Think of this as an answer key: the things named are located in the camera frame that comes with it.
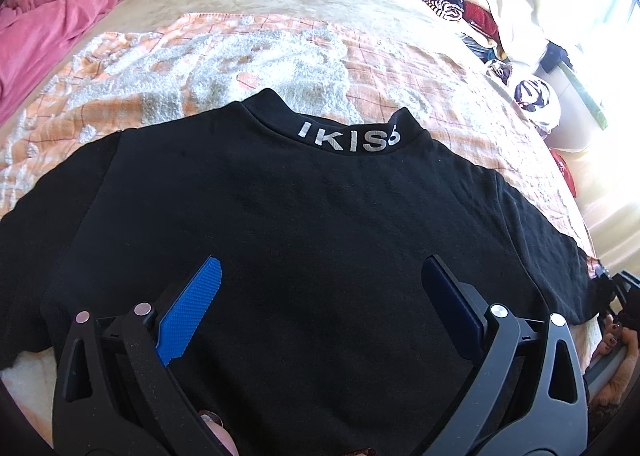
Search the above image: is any person's right hand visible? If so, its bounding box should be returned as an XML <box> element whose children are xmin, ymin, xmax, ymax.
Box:
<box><xmin>589</xmin><ymin>314</ymin><xmax>639</xmax><ymax>422</ymax></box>

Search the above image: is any floral bag of clothes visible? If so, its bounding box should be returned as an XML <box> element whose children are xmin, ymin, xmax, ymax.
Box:
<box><xmin>487</xmin><ymin>60</ymin><xmax>561</xmax><ymax>138</ymax></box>

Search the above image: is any person's left hand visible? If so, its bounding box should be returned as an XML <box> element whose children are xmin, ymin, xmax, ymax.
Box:
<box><xmin>198</xmin><ymin>410</ymin><xmax>239</xmax><ymax>456</ymax></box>

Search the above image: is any black IKISS sweatshirt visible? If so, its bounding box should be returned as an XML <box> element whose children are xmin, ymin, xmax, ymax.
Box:
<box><xmin>1</xmin><ymin>90</ymin><xmax>601</xmax><ymax>455</ymax></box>

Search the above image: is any pink duvet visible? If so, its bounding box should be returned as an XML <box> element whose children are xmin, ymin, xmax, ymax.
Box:
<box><xmin>1</xmin><ymin>0</ymin><xmax>122</xmax><ymax>121</ymax></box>

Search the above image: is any orange white plaid blanket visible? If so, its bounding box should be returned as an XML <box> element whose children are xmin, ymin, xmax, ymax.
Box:
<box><xmin>1</xmin><ymin>13</ymin><xmax>593</xmax><ymax>252</ymax></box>

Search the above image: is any cream curtain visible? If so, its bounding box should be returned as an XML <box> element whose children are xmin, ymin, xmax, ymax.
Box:
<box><xmin>526</xmin><ymin>0</ymin><xmax>639</xmax><ymax>268</ymax></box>

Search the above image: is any red plastic bag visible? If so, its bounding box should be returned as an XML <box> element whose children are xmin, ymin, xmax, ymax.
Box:
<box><xmin>549</xmin><ymin>148</ymin><xmax>577</xmax><ymax>198</ymax></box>

